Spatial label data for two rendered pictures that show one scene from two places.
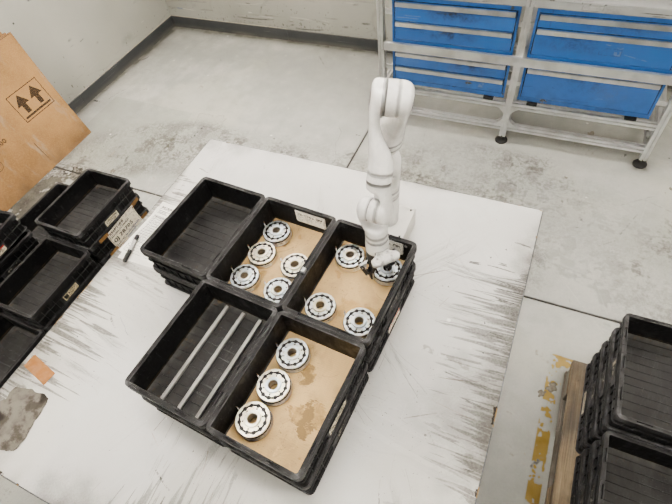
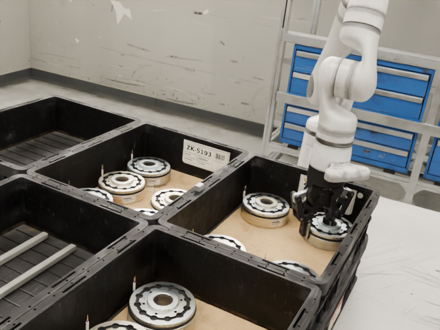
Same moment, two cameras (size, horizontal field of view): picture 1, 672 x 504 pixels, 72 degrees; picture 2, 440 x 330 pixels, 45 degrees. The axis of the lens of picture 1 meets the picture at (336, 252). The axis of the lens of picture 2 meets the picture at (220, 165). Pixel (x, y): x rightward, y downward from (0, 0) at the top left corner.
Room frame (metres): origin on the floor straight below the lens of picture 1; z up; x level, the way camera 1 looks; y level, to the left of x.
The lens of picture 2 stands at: (0.00, 0.24, 1.38)
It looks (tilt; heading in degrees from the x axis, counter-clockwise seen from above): 24 degrees down; 350
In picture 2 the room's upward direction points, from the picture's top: 7 degrees clockwise
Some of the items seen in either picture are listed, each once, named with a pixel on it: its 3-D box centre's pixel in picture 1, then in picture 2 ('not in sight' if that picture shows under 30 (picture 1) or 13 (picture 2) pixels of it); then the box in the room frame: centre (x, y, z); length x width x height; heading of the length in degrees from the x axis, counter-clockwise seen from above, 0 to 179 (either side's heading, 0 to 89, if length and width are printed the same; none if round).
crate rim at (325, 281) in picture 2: (351, 277); (279, 209); (0.84, -0.03, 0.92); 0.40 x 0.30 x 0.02; 145
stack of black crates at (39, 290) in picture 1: (59, 293); not in sight; (1.47, 1.42, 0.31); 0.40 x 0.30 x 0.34; 148
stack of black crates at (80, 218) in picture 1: (105, 228); not in sight; (1.81, 1.21, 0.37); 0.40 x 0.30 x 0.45; 148
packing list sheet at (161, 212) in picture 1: (158, 233); not in sight; (1.39, 0.74, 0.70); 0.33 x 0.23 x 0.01; 148
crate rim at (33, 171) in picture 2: (273, 248); (147, 165); (1.01, 0.21, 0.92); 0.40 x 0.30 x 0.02; 145
